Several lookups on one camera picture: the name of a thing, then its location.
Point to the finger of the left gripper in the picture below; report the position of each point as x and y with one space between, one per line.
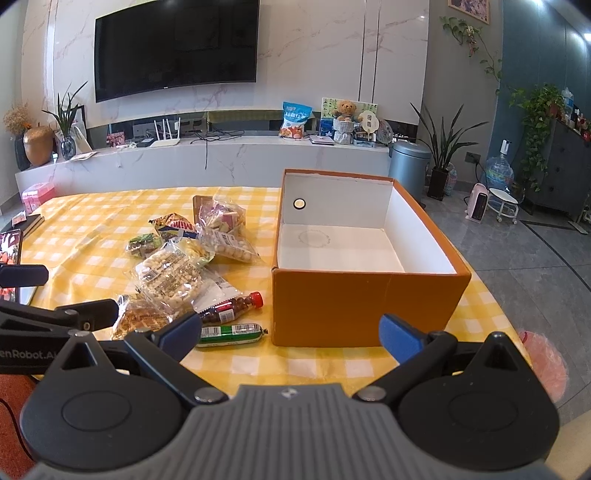
23 275
92 315

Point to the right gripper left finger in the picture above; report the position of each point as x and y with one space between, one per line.
159 353

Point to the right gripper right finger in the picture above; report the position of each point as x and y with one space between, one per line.
421 357

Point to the waffle snack bag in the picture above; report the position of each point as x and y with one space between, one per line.
135 312

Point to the green sausage stick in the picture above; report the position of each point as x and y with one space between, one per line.
230 335

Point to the red cap candy bottle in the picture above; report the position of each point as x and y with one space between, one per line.
230 310

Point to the white nuts clear bag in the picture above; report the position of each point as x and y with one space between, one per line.
169 280

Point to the white long snack packet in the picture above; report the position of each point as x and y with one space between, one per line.
214 290

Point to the green label snack bag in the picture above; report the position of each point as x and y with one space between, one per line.
141 246

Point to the yellow blue chips bag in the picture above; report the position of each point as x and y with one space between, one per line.
173 225

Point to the colourful veggie chips bag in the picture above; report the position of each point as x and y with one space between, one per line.
217 214

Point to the white yam balls bag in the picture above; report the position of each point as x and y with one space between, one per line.
228 246

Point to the pink tissue box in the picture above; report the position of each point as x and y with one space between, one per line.
36 195

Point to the orange cardboard box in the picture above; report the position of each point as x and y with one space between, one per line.
351 248

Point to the pink plastic bag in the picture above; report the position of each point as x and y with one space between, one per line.
547 362

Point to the copper round vase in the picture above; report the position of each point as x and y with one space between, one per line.
38 145

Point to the potted green grass plant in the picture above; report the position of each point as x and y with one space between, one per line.
64 116

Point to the pink small heater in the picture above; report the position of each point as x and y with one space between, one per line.
477 203

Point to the white round stool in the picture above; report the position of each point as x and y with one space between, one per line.
503 205

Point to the white wifi router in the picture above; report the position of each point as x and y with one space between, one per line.
167 132

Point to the blue grey trash bin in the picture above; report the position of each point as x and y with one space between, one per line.
409 163

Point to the water jug with pump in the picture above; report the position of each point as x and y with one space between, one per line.
498 173

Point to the tall floor plant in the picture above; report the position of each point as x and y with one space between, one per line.
444 141

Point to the dark cabinet with plants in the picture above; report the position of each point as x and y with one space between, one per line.
552 163

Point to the teddy bear toy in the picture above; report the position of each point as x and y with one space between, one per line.
345 119

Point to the blue snack bag on console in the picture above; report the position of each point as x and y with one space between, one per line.
295 117

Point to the black wall television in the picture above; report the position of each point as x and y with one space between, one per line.
168 44

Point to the framed wall picture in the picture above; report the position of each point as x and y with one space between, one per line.
478 9

